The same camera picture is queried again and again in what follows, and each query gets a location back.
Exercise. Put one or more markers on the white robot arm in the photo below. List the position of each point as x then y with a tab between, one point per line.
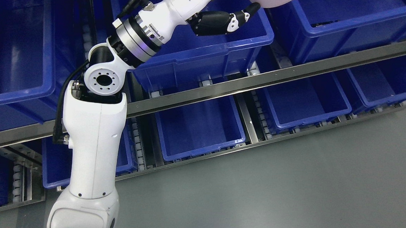
92	108

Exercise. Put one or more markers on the blue bin upper right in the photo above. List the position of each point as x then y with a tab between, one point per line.
311	30

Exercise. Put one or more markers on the steel shelf rail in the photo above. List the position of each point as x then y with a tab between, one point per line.
236	86

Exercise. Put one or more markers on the blue bin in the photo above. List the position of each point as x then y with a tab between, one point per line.
189	59
39	48
199	128
373	85
57	158
311	30
302	103

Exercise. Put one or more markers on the blue bin upper left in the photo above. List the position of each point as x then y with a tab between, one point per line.
39	48

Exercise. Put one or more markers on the blue bin far right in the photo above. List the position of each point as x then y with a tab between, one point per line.
373	85

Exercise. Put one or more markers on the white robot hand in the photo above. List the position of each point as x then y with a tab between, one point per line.
168	14

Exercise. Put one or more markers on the blue bin lower middle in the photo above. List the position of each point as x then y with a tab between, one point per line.
199	128

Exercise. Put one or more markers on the blue bin lower right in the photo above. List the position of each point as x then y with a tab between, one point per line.
302	103

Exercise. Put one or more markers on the blue bin lower left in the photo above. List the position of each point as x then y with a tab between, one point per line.
57	158

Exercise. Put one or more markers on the blue bin upper middle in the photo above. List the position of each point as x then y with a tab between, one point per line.
189	59

